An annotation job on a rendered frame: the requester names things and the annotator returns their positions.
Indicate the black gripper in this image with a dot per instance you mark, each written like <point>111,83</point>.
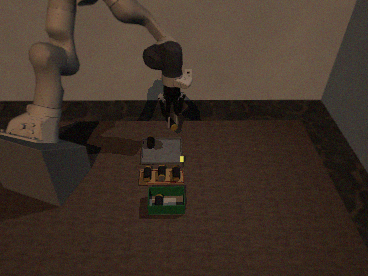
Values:
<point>171,95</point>

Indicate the black battery with yellow top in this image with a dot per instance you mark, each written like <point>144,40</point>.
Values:
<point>176,171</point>
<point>161,171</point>
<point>158,199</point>
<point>147,172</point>
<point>173,125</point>
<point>150,142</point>

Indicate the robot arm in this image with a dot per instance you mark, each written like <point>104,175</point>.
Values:
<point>50,62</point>

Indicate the green open box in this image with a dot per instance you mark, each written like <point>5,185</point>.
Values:
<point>173,201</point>

